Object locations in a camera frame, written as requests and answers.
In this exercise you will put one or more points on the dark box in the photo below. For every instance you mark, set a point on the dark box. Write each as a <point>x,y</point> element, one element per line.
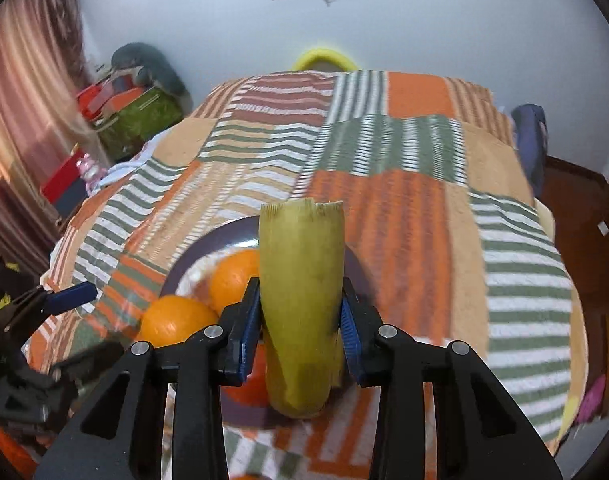
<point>74,200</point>

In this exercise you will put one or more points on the pink cloth item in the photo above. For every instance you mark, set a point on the pink cloth item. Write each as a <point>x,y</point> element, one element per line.
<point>592,400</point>

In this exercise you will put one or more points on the green patterned box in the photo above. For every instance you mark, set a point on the green patterned box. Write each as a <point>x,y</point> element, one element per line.
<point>144,115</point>

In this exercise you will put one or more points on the red gift bag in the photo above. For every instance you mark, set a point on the red gift bag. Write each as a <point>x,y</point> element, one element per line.
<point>99,97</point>

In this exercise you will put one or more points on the small tangerine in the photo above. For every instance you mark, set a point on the small tangerine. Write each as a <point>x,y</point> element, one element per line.
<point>257,390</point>

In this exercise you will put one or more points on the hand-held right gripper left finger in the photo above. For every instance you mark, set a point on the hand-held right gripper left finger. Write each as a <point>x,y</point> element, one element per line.
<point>247,340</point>

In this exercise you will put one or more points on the striped brown curtain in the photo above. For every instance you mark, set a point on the striped brown curtain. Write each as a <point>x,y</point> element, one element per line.
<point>29,110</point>

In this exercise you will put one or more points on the red box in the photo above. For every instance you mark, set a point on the red box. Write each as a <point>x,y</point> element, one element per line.
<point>62,177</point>

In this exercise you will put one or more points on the pink bunny toy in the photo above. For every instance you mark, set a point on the pink bunny toy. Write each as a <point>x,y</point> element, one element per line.
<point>92,170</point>

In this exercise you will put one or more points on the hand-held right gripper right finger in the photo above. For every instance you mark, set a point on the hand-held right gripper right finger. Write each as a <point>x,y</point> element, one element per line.
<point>352,345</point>

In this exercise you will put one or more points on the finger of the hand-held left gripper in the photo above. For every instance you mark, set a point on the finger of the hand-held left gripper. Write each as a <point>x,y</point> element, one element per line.
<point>89,362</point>
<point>72,297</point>

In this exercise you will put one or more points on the striped patchwork blanket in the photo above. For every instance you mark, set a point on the striped patchwork blanket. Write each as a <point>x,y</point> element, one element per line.
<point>394,210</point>

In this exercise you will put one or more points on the white cloth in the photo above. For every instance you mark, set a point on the white cloth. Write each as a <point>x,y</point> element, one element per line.
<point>127,167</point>

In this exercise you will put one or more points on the purple plate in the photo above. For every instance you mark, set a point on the purple plate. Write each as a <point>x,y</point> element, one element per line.
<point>219,240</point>

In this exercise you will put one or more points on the white paper scrap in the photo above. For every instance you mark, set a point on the white paper scrap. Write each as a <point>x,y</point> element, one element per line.
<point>603,228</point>

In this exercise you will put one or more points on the grey long pillow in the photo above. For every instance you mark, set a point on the grey long pillow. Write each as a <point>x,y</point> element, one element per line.
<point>154,67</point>

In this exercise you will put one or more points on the large orange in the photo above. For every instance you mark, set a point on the large orange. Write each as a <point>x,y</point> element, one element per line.
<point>177,320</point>
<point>234,280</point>

